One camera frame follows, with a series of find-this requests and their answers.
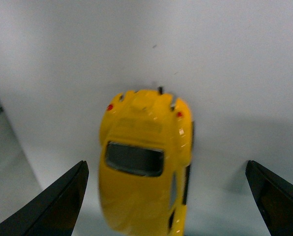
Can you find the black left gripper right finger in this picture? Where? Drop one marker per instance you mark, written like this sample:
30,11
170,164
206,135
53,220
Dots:
273,196

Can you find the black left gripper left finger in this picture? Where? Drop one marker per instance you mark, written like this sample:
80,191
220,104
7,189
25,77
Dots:
54,211

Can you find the yellow beetle toy car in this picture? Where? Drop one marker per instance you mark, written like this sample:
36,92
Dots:
147,139

